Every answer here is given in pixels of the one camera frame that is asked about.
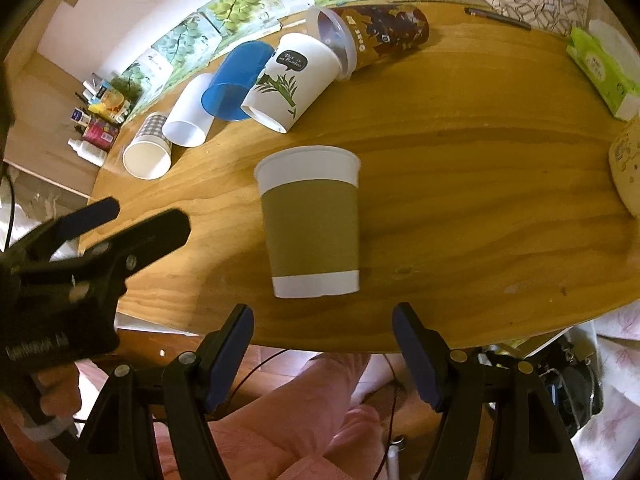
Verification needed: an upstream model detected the blue plastic cup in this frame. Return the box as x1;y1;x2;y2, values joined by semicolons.
201;40;274;122

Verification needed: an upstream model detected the plain white cup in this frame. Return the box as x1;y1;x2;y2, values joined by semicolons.
163;73;214;148

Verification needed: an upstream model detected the brown patterned lidded cup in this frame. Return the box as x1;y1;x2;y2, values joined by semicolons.
306;3;430;80

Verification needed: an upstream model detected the white lotion bottle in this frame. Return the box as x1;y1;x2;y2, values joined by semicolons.
67;139;107;167

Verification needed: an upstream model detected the black pen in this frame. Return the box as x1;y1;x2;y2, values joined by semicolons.
464;6;533;30

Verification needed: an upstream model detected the panda print paper cup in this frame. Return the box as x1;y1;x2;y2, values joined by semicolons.
241;32;342;133

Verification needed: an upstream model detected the white lace cloth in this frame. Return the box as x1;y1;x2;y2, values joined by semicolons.
1;166;88;250

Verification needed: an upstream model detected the green tissue pack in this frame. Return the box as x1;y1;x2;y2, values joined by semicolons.
566;27;639;122

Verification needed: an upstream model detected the green grape printed cardboard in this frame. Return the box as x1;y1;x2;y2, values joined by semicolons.
112;0;363;116

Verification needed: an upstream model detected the person left hand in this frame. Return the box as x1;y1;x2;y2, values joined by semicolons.
37;363;81;418

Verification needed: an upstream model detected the checkered paper cup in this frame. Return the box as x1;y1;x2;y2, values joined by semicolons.
122;112;172;180

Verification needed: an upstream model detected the orange juice carton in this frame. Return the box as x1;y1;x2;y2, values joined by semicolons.
89;86;131;125

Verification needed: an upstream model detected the pink trousers leg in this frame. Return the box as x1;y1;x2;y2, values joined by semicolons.
152;351;417;480

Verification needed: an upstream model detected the brown sleeve paper cup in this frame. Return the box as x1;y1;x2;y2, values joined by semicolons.
254;145;361;299

